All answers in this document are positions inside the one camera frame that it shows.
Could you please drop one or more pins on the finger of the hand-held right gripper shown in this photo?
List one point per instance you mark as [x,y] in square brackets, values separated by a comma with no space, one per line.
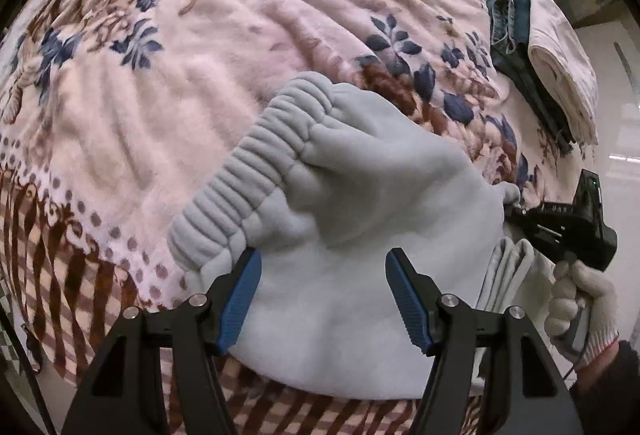
[519,215]

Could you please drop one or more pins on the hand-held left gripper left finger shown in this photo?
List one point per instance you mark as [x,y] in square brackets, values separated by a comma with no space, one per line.
[240,305]

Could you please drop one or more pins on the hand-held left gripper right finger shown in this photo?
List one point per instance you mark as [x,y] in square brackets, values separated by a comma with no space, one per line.
[407,305]

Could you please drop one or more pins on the light grey pants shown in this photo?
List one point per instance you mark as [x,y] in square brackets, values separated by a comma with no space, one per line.
[350,215]

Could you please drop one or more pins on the person's right forearm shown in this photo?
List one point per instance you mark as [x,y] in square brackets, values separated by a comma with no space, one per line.
[610,390]

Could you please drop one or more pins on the folded white pants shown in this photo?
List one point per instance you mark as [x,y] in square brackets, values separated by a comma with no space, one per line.
[560,60]

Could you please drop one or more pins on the person's right hand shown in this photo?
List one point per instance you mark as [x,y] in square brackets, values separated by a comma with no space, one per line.
[600,310]

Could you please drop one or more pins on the folded dark jeans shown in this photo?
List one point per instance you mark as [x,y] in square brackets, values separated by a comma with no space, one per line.
[520,50]

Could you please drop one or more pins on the floral blanket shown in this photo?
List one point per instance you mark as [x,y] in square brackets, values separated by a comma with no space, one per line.
[150,90]

